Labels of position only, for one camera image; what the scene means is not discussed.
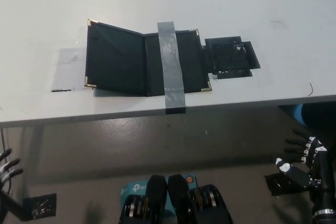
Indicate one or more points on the black tape patch on desk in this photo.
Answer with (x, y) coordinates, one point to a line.
(231, 56)

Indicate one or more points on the black metal bar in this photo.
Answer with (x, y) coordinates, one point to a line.
(11, 205)

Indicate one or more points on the small black floor tape patch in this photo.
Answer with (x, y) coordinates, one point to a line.
(39, 207)

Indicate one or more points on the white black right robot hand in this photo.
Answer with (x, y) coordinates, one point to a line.
(319, 171)

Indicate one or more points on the teal tp-link box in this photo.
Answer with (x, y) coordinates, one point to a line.
(134, 187)

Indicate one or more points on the black diary with gold corners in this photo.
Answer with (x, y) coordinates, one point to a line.
(115, 61)

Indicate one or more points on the wide black floor tape patch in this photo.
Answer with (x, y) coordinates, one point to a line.
(273, 185)

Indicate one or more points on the short black tape strip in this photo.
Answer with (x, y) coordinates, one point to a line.
(61, 90)

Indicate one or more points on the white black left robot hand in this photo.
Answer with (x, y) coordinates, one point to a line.
(7, 167)

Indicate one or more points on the black bulky object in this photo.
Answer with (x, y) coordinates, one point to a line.
(320, 115)

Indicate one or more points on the blue object under desk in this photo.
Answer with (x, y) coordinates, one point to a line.
(298, 113)

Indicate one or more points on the grey duct tape strip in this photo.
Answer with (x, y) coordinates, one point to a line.
(172, 72)

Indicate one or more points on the clear plastic sheet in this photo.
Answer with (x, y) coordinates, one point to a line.
(69, 69)

